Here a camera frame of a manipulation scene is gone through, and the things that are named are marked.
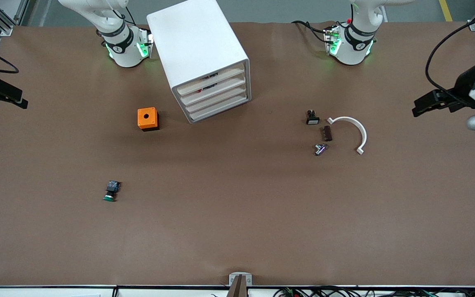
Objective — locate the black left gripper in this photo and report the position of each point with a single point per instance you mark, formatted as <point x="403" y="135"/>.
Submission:
<point x="462" y="87"/>

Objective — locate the white plastic drawer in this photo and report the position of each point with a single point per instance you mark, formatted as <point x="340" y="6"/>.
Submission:
<point x="221" y="94"/>
<point x="221" y="77"/>
<point x="221" y="103"/>
<point x="221" y="86"/>

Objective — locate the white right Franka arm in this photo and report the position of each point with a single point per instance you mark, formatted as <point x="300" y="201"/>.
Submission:
<point x="126" y="53"/>

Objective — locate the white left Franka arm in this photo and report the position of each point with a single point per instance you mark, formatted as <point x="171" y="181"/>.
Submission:
<point x="351" y="51"/>

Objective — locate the green mushroom push button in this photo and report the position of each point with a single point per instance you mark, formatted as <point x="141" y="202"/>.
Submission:
<point x="111" y="187"/>

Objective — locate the white drawer cabinet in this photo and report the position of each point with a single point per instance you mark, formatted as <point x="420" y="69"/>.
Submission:
<point x="192" y="41"/>

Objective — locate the small brown block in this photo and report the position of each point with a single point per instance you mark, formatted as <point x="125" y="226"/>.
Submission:
<point x="327" y="133"/>

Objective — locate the small metal fitting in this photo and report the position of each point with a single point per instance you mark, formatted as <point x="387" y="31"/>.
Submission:
<point x="320" y="150"/>

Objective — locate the orange box with hole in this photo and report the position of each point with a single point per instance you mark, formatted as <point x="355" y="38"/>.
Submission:
<point x="146" y="117"/>

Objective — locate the brown table mat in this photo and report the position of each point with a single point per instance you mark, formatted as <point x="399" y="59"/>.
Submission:
<point x="237" y="214"/>

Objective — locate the white curved plastic bracket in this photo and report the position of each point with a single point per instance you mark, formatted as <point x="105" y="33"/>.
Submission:
<point x="346" y="119"/>

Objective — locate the small black white switch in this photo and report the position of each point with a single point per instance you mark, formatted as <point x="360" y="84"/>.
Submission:
<point x="312" y="119"/>

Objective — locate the grey metal mount bracket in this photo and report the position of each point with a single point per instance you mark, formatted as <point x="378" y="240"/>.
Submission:
<point x="240" y="284"/>

